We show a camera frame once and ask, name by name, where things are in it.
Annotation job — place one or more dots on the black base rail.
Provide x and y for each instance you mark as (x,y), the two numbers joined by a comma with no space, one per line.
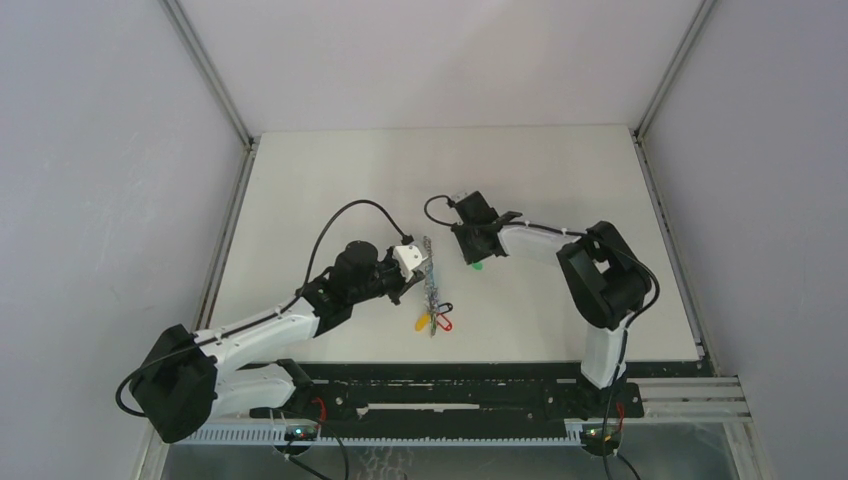
(480,399)

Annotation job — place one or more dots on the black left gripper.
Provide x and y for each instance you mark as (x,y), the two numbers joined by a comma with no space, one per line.
(402,284)

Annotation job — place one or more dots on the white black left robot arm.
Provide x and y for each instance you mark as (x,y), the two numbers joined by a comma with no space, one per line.
(189,378)

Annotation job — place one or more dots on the round key organizer with rings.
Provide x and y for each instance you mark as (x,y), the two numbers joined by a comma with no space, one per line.
(431,289)

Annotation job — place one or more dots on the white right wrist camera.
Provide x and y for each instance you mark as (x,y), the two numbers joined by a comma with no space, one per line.
(459,196)

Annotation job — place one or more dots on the right aluminium frame post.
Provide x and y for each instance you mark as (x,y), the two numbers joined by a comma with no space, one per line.
(681,54)

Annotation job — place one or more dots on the red tagged key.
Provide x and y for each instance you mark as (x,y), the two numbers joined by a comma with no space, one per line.
(438,318)

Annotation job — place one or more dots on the yellow tagged key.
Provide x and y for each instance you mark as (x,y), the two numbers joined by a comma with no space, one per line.
(423,322)

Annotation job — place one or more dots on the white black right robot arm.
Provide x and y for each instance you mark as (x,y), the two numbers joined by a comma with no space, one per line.
(609,286)

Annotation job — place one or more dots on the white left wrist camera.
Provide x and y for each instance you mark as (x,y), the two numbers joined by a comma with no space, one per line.
(409,258)

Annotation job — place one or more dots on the white slotted cable duct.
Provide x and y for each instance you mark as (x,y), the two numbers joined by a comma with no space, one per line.
(267,434)

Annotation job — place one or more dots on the left aluminium frame post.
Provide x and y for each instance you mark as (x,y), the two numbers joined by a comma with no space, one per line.
(188,35)

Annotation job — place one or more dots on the aluminium frame post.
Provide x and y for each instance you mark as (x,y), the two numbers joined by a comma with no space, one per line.
(681,54)
(188,35)

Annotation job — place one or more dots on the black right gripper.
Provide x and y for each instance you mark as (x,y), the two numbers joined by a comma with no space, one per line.
(471,257)

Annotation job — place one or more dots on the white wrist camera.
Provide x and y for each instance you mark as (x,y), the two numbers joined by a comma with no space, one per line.
(459,196)
(409,258)

